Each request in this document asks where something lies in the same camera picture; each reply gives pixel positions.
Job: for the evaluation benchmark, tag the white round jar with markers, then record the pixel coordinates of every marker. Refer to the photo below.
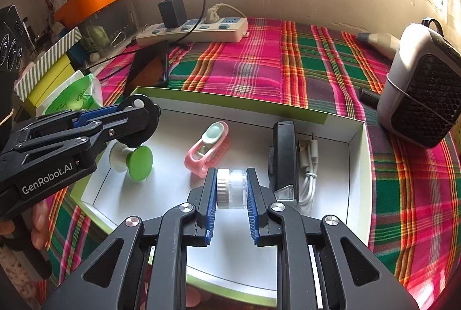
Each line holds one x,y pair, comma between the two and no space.
232,191

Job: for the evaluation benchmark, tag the green tissue pack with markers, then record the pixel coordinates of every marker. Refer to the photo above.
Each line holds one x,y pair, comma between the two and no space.
77,95

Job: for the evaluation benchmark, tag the small black cylinder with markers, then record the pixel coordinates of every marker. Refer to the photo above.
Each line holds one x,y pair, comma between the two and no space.
367,95

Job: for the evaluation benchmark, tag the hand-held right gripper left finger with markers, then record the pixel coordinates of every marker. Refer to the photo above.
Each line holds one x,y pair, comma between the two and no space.
211,209

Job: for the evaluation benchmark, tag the clear plastic container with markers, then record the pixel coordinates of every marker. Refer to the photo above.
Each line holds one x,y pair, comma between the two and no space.
108,25

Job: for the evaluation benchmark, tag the person's left hand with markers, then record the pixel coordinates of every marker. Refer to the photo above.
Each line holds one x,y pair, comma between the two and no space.
40,227

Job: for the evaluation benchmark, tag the pink plastic clip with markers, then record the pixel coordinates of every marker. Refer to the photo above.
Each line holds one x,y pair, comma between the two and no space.
196,157

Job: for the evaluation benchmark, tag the green and white knob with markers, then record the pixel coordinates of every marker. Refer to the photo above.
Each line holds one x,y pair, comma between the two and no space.
138,164

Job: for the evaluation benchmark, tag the yellow box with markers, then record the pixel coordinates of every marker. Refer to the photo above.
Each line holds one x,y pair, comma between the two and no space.
50,83

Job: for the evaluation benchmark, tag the black charger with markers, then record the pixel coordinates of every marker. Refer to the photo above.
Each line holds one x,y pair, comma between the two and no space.
173,13

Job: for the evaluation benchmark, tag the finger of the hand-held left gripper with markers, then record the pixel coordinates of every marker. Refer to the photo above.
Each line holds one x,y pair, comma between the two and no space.
126,126
97,115

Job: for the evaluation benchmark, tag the grey desktop heater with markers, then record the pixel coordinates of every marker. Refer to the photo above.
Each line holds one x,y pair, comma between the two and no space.
421,115

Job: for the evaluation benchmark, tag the green and white cardboard box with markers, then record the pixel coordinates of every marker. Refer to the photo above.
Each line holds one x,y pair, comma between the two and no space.
338,187

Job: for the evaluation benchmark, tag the striped box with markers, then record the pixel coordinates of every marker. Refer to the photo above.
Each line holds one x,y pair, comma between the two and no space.
50,56

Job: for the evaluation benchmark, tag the white power strip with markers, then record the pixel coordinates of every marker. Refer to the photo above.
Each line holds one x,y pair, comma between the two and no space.
223,32

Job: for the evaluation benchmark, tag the black disc with white buttons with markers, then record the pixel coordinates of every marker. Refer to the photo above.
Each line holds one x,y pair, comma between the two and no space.
155,117

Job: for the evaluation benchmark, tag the black rectangular light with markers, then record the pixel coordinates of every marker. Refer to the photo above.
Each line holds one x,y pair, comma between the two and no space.
284,151

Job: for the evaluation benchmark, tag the black phone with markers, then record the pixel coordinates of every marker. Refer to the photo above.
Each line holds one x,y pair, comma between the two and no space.
147,70

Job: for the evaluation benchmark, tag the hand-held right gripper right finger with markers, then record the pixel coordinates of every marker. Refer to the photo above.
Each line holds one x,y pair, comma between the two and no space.
253,209

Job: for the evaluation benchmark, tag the black printed box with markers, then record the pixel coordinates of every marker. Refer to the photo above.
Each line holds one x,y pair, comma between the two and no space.
10,43

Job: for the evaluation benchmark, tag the blue box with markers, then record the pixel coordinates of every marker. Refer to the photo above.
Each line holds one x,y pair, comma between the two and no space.
77,54

